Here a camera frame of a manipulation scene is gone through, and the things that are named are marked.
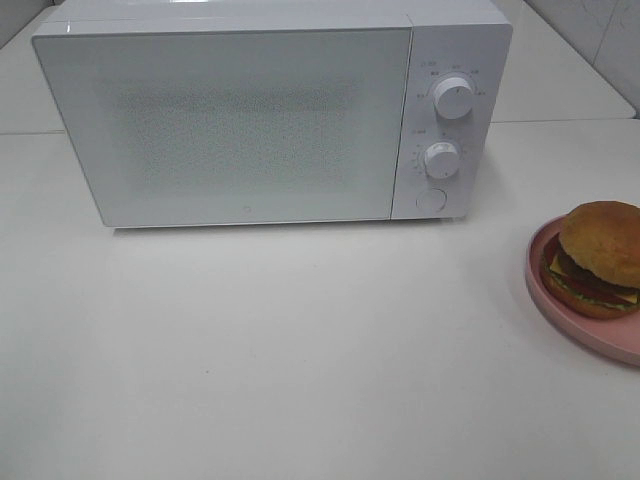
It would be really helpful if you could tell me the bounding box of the round white door button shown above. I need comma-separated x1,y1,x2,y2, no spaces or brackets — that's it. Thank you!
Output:
416,188,447,214

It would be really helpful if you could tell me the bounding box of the white microwave door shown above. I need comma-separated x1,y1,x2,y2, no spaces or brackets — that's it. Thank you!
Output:
33,29,411,228

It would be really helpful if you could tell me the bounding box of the white microwave knob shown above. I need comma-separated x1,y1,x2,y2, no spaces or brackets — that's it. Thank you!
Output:
423,141,461,180
433,74,474,120

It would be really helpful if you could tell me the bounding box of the toy hamburger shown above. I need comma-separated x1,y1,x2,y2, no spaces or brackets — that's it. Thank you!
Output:
539,201,639,320

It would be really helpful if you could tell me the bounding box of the pink round plate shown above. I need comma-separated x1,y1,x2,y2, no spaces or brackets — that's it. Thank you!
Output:
524,216,639,368

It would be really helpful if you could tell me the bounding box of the white microwave oven body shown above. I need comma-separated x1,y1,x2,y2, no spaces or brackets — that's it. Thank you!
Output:
32,1,512,221

